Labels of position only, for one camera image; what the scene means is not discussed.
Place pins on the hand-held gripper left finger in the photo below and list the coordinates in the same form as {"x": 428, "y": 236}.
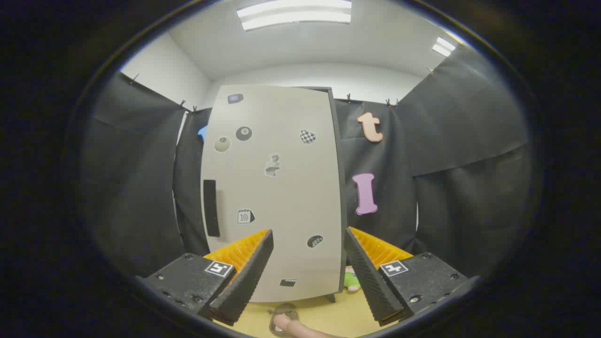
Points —
{"x": 249, "y": 277}

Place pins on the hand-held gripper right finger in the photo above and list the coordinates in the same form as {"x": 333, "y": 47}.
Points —
{"x": 368, "y": 281}

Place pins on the brown fuzzy shoe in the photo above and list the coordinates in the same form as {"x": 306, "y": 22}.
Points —
{"x": 284, "y": 310}

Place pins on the light grey shoe cabinet door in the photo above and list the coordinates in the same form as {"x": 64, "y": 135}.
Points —
{"x": 281, "y": 197}

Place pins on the grey shoe cabinet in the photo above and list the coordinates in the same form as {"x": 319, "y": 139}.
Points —
{"x": 339, "y": 188}

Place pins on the green and pink plush toy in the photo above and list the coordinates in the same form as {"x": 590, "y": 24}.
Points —
{"x": 351, "y": 280}

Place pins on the black backdrop cloth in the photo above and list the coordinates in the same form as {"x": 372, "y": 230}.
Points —
{"x": 460, "y": 164}

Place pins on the small ceiling light panel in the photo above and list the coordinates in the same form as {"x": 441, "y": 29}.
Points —
{"x": 443, "y": 47}

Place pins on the large ceiling light panel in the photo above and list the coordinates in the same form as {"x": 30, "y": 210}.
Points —
{"x": 296, "y": 14}

